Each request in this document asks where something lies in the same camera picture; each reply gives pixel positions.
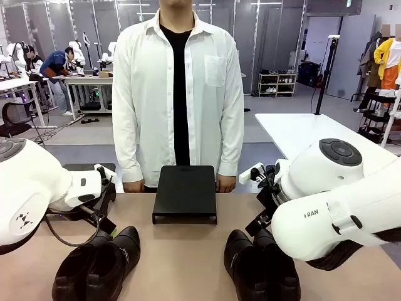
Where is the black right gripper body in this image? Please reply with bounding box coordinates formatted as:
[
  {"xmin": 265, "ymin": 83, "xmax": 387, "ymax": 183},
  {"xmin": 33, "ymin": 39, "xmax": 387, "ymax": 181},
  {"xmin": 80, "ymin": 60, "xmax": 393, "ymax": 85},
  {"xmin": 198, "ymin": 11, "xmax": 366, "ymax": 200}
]
[{"xmin": 256, "ymin": 183, "xmax": 282, "ymax": 222}]

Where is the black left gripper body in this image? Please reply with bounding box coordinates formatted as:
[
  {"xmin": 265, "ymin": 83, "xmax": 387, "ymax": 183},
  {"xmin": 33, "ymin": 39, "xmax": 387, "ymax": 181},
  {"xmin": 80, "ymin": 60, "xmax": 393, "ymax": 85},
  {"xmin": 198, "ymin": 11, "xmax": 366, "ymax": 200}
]
[{"xmin": 93, "ymin": 182, "xmax": 117, "ymax": 222}]

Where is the black textured buckle shoe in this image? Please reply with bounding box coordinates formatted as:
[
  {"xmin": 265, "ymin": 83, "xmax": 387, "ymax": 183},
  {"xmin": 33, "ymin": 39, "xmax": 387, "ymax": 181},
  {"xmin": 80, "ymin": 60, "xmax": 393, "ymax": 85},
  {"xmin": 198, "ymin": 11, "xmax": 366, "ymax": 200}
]
[
  {"xmin": 51, "ymin": 233, "xmax": 113, "ymax": 301},
  {"xmin": 85, "ymin": 225, "xmax": 141, "ymax": 301}
]

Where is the person right forearm white sleeve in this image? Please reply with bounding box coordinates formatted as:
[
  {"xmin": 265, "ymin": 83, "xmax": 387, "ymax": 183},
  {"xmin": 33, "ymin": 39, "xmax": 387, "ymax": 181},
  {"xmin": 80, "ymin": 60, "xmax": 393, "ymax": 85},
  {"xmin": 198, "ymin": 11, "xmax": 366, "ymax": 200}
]
[{"xmin": 112, "ymin": 119, "xmax": 145, "ymax": 183}]

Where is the person left forearm white sleeve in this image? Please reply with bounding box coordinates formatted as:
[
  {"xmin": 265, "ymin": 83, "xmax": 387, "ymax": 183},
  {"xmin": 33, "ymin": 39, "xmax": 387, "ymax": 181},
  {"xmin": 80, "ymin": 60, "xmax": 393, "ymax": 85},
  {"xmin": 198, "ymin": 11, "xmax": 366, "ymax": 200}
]
[{"xmin": 217, "ymin": 119, "xmax": 245, "ymax": 178}]

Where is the black metal shoe stand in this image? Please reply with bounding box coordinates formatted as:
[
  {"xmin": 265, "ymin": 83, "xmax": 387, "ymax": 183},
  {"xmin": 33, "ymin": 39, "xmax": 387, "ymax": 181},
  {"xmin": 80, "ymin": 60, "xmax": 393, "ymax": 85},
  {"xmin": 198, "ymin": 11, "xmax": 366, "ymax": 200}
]
[{"xmin": 152, "ymin": 165, "xmax": 218, "ymax": 225}]

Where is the person in white shirt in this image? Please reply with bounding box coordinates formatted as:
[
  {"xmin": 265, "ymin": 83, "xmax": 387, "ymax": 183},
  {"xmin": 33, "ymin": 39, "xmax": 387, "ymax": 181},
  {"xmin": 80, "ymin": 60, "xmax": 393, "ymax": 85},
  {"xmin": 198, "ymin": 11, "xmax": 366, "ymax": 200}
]
[{"xmin": 112, "ymin": 0, "xmax": 245, "ymax": 194}]

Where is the white shoe rack with shoes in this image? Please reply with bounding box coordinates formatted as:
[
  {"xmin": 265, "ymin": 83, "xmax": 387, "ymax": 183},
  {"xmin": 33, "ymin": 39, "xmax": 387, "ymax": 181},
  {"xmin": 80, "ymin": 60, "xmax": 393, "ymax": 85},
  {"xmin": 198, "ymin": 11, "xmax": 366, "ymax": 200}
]
[{"xmin": 258, "ymin": 69, "xmax": 298, "ymax": 98}]

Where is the person in blue jacket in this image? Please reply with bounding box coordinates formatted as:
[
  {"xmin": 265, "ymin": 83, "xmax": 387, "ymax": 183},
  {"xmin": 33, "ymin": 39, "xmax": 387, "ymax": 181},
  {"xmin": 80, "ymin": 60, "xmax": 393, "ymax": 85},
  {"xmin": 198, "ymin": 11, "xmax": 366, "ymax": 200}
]
[{"xmin": 39, "ymin": 46, "xmax": 80, "ymax": 117}]

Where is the person with headphones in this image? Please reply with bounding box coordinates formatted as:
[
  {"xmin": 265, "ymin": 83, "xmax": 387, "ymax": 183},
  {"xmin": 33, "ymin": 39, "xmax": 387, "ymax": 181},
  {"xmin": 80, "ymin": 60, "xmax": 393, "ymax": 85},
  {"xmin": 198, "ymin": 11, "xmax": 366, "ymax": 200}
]
[{"xmin": 24, "ymin": 45, "xmax": 45, "ymax": 78}]

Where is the person in yellow shirt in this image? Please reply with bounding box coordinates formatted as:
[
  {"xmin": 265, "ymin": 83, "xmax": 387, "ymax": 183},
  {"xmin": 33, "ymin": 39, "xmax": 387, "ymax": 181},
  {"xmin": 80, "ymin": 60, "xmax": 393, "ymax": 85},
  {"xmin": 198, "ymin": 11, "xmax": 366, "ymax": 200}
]
[{"xmin": 373, "ymin": 24, "xmax": 401, "ymax": 92}]

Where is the person right hand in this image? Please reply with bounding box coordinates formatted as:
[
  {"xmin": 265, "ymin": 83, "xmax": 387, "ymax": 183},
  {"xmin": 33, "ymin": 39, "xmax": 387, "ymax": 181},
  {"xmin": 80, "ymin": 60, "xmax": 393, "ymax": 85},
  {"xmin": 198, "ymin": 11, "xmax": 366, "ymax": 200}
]
[{"xmin": 123, "ymin": 179, "xmax": 145, "ymax": 194}]

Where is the person left hand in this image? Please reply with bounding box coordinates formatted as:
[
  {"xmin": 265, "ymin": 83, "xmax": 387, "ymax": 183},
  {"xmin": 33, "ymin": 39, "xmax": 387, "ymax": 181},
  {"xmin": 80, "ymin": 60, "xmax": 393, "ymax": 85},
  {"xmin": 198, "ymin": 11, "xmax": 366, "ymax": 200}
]
[{"xmin": 216, "ymin": 175, "xmax": 237, "ymax": 194}]

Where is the black leather dress shoe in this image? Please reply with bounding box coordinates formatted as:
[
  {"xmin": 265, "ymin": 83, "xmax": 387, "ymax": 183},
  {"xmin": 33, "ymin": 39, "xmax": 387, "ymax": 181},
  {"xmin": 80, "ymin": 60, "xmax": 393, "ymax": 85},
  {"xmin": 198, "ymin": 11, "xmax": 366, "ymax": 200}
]
[
  {"xmin": 253, "ymin": 228, "xmax": 302, "ymax": 301},
  {"xmin": 223, "ymin": 229, "xmax": 268, "ymax": 301}
]

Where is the white side table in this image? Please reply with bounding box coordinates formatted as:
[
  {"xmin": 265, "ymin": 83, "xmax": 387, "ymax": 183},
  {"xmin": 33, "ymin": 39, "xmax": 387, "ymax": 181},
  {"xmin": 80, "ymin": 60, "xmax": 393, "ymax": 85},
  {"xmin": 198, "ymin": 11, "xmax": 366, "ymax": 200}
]
[{"xmin": 254, "ymin": 112, "xmax": 399, "ymax": 161}]

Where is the white background desk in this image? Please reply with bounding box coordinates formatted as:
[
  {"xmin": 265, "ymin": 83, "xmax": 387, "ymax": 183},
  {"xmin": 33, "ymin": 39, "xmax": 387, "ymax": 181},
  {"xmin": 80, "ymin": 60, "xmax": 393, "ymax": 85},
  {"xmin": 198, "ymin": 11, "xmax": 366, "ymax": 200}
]
[
  {"xmin": 61, "ymin": 74, "xmax": 113, "ymax": 122},
  {"xmin": 0, "ymin": 77, "xmax": 58, "ymax": 130}
]

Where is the black mesh office chair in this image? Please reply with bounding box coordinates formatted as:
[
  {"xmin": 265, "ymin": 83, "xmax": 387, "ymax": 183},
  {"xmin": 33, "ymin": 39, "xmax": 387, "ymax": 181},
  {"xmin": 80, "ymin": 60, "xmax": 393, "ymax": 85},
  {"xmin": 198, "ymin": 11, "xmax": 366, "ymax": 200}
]
[{"xmin": 0, "ymin": 102, "xmax": 33, "ymax": 136}]

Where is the black suitcase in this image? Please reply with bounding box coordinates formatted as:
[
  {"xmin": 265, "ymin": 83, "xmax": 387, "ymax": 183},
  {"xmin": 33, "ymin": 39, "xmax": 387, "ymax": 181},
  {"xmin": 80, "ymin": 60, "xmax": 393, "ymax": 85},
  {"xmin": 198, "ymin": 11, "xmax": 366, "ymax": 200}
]
[{"xmin": 296, "ymin": 61, "xmax": 323, "ymax": 88}]

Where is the black rolling cart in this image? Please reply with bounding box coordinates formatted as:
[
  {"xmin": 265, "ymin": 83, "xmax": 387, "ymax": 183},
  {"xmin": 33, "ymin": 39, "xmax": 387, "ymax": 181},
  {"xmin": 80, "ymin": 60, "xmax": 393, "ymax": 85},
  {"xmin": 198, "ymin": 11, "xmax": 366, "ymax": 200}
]
[{"xmin": 358, "ymin": 90, "xmax": 401, "ymax": 144}]

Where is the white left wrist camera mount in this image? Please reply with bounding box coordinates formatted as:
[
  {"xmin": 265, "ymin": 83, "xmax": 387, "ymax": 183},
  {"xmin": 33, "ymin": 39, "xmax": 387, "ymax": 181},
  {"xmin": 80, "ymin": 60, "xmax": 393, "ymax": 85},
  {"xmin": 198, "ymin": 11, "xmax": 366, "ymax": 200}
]
[{"xmin": 93, "ymin": 163, "xmax": 118, "ymax": 186}]

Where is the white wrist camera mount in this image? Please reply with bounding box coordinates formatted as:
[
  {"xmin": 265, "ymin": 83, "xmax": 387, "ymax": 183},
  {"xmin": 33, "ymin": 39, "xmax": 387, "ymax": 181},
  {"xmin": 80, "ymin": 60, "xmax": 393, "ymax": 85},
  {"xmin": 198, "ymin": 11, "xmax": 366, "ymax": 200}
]
[
  {"xmin": 239, "ymin": 162, "xmax": 264, "ymax": 184},
  {"xmin": 93, "ymin": 163, "xmax": 118, "ymax": 186}
]

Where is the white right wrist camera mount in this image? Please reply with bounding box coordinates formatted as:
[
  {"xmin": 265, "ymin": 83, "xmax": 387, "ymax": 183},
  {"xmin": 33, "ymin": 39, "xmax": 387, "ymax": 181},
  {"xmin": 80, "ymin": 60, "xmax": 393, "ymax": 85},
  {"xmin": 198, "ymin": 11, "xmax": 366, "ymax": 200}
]
[{"xmin": 239, "ymin": 162, "xmax": 264, "ymax": 184}]

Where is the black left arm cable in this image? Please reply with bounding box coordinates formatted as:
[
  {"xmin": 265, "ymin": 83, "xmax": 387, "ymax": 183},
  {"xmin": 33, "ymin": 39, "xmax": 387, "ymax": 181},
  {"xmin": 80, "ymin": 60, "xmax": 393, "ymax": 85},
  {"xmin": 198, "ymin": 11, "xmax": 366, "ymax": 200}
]
[{"xmin": 43, "ymin": 205, "xmax": 108, "ymax": 248}]

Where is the black camera pole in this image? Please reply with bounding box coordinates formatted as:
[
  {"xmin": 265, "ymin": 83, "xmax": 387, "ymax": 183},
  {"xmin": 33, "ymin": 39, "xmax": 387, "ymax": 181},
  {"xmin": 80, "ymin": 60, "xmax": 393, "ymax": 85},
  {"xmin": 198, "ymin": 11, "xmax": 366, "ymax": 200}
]
[{"xmin": 314, "ymin": 35, "xmax": 341, "ymax": 115}]

